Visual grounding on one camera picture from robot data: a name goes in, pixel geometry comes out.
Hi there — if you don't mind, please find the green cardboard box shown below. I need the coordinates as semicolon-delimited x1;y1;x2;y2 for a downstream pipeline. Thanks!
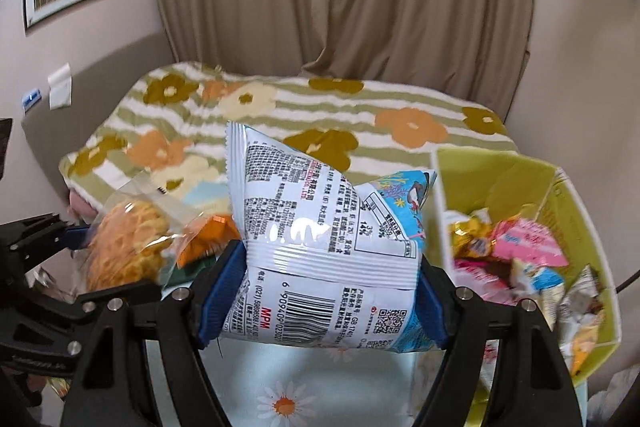
412;146;623;427

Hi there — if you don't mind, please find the small white and blue packet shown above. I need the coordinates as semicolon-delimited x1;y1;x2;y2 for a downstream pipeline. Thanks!
510;258;567;333

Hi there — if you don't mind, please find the pink and red snack packet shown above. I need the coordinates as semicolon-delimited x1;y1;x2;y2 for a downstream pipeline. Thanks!
452;258;518;305

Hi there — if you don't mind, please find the clear waffle snack packet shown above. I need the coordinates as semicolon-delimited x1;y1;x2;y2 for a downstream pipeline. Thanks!
82;171;243;294

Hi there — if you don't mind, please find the black curved cable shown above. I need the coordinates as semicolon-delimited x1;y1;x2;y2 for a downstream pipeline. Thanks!
616;269;640;294

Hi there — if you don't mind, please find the grey padded headboard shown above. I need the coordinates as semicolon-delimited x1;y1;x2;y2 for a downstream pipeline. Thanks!
20;29;176;228

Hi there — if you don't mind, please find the orange and yellow snack packet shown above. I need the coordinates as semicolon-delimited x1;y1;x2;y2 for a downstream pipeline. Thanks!
562;327;603;383

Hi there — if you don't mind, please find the white plastic bag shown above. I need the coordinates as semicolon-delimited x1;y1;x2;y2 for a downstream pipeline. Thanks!
587;364;638;425

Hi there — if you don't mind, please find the floral striped blanket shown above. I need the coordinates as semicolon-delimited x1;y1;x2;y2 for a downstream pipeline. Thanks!
59;62;516;218

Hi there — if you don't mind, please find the white and blue snack packet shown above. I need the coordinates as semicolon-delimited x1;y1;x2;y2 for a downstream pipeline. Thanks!
224;121;438;354

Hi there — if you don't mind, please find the large pink snack packet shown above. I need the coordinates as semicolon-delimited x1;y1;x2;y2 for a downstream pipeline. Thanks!
487;217;571;269

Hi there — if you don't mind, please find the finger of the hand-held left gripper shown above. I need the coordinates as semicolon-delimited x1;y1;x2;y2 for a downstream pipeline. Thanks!
0;214;98;269
30;279;162;350

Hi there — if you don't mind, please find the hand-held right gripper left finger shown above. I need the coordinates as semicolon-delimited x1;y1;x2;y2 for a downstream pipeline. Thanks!
60;239;248;427

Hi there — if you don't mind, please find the silver snack packet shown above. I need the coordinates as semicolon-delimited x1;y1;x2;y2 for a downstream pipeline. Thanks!
557;263;607;348

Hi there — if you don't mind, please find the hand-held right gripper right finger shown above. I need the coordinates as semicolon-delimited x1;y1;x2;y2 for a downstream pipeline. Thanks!
410;257;587;427

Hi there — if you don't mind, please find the dark green snack packet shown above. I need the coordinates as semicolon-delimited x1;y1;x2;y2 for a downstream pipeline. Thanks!
167;256;213;289

